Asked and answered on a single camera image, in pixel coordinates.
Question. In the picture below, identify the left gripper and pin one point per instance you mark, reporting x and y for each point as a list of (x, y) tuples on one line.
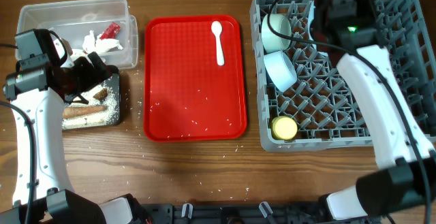
[(91, 77)]

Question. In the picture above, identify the dark mushroom scrap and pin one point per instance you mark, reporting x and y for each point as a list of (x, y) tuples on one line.
[(101, 95)]

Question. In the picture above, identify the white tissue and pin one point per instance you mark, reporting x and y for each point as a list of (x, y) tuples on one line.
[(94, 43)]

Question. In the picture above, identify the red snack wrapper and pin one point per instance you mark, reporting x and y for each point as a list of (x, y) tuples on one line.
[(111, 31)]

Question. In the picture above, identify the white rice pile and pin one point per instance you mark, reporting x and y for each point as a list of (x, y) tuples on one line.
[(98, 113)]

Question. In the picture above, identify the light blue rice bowl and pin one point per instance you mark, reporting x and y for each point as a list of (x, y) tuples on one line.
[(281, 70)]

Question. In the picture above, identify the yellow plastic cup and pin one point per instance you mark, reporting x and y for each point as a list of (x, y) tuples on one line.
[(284, 128)]

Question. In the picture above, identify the brown sweet potato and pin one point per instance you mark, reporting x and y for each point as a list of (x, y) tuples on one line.
[(73, 112)]

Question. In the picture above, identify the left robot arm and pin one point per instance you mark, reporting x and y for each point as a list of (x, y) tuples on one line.
[(38, 92)]

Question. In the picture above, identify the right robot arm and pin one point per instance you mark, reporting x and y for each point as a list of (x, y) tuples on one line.
[(347, 30)]

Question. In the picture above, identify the black food waste tray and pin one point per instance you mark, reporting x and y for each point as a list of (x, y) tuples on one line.
[(109, 115)]

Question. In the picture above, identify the clear plastic waste bin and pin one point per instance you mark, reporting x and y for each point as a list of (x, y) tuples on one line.
[(73, 20)]

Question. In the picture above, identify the grey dishwasher rack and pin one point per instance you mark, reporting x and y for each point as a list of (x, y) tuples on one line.
[(320, 102)]

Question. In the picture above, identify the red serving tray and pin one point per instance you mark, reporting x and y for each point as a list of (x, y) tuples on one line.
[(187, 96)]

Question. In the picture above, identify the white plastic spoon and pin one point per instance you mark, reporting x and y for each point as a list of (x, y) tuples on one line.
[(217, 29)]

